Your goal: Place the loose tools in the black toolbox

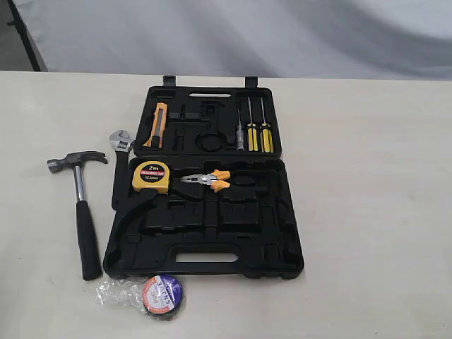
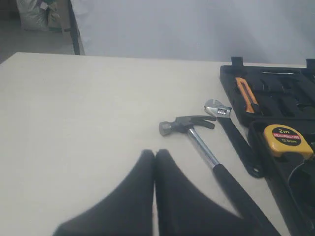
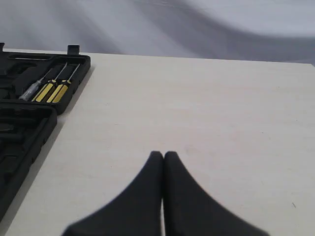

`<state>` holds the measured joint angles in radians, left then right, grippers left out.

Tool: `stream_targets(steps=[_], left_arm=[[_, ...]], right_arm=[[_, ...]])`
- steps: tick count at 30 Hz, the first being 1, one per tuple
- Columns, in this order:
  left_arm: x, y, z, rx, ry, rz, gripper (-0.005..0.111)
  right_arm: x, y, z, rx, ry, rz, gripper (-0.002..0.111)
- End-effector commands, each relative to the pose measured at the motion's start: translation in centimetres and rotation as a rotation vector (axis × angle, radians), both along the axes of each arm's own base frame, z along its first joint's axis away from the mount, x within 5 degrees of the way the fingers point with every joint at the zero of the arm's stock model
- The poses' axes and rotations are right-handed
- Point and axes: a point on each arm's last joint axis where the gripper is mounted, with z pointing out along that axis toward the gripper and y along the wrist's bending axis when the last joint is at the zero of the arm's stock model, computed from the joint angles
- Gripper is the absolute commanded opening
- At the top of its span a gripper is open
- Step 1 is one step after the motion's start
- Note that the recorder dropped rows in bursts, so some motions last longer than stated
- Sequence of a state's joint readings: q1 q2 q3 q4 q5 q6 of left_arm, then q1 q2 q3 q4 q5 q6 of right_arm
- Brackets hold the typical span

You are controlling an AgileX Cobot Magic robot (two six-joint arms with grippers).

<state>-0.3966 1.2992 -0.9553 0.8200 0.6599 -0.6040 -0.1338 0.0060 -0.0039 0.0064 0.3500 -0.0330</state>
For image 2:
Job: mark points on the black plastic tool case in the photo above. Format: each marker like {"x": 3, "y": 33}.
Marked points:
{"x": 285, "y": 96}

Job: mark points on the adjustable wrench with black handle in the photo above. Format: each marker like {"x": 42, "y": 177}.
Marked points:
{"x": 241, "y": 146}

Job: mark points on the orange utility knife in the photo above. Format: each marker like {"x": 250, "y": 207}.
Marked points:
{"x": 252, "y": 105}

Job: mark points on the claw hammer with black grip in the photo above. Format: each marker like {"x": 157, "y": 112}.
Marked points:
{"x": 240, "y": 199}

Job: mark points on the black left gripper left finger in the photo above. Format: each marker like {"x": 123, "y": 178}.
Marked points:
{"x": 126, "y": 211}

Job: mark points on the yellow tape measure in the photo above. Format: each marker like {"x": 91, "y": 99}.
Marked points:
{"x": 281, "y": 139}

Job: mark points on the white sack in background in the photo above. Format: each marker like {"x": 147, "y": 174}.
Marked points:
{"x": 39, "y": 15}

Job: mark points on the black stand pole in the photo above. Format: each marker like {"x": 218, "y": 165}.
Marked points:
{"x": 70, "y": 26}

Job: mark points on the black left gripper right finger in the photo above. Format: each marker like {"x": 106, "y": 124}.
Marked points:
{"x": 183, "y": 210}

